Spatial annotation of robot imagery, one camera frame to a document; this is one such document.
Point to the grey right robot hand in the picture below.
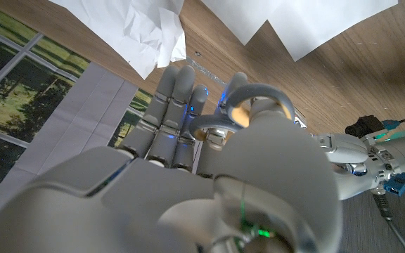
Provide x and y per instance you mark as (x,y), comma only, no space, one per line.
(171,204)

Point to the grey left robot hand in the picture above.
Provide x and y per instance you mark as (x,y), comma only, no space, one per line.
(350,158)

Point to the white paper sheet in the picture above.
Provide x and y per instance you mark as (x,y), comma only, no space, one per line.
(294,21)

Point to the printed forest window backdrop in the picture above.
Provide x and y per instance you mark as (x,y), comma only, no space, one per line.
(48,105)

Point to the crumpled white paper piece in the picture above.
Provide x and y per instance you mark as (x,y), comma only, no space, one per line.
(135,31)

